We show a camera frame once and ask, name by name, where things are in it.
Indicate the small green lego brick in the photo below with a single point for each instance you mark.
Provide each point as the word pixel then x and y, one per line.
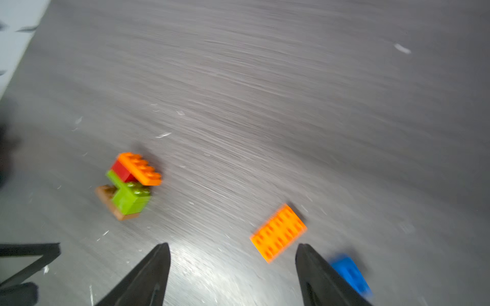
pixel 131 198

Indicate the blue lego brick near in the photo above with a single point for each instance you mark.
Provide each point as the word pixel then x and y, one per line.
pixel 348 270

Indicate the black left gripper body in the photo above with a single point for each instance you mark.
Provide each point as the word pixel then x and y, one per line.
pixel 20 295

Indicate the red lego brick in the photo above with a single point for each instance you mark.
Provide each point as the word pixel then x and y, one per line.
pixel 122 172

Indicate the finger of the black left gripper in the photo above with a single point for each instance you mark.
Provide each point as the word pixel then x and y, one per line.
pixel 47 253

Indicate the tan lego plate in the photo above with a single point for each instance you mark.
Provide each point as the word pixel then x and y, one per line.
pixel 105 194

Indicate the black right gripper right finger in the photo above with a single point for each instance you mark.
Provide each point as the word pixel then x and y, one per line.
pixel 320 283

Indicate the orange lego brick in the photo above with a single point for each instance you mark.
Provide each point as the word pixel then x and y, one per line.
pixel 281 230
pixel 140 169

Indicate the long green lego brick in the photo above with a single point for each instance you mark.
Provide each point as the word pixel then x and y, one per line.
pixel 117 182

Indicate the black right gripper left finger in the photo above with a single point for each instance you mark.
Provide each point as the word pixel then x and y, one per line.
pixel 146 283

